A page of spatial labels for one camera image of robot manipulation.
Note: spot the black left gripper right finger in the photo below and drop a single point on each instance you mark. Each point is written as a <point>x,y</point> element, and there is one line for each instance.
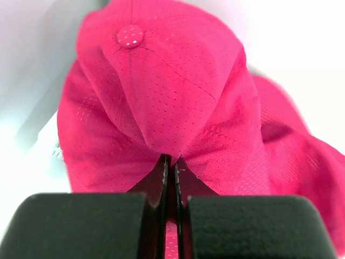
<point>214,226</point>

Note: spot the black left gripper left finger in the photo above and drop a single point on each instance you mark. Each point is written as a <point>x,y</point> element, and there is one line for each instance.
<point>93,225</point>

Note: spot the white plastic basket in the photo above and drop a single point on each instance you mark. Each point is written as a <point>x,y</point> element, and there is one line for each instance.
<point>46,155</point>

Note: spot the pink cap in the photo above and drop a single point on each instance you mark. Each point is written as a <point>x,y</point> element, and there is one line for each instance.
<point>299,163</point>
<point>161,77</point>

